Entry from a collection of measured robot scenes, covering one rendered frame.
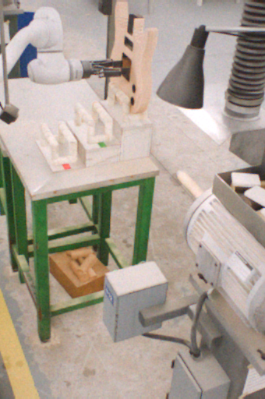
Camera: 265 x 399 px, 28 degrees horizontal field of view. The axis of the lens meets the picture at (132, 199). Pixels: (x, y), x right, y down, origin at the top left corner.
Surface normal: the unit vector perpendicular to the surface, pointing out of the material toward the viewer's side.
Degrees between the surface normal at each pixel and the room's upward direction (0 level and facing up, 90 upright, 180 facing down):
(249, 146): 90
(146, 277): 0
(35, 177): 0
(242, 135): 90
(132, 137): 90
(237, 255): 62
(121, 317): 90
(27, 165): 0
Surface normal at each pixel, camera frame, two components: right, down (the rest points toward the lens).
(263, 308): -0.05, 0.52
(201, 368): 0.07, -0.81
